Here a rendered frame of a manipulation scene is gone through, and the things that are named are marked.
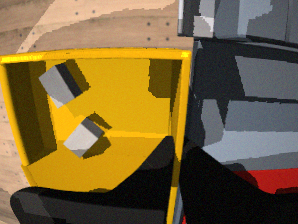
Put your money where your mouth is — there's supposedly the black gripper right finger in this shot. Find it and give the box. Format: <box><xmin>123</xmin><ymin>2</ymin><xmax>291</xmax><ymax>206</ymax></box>
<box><xmin>179</xmin><ymin>137</ymin><xmax>298</xmax><ymax>224</ymax></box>

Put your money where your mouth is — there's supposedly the yellow bin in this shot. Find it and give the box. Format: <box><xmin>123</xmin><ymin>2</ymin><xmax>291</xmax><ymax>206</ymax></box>
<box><xmin>0</xmin><ymin>48</ymin><xmax>191</xmax><ymax>224</ymax></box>

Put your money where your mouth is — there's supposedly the red open bin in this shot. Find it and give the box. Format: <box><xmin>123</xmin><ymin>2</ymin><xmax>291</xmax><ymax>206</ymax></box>
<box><xmin>232</xmin><ymin>168</ymin><xmax>298</xmax><ymax>194</ymax></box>

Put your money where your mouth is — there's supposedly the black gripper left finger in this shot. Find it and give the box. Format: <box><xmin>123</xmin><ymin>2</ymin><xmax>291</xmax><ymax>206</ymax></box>
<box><xmin>10</xmin><ymin>136</ymin><xmax>175</xmax><ymax>224</ymax></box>

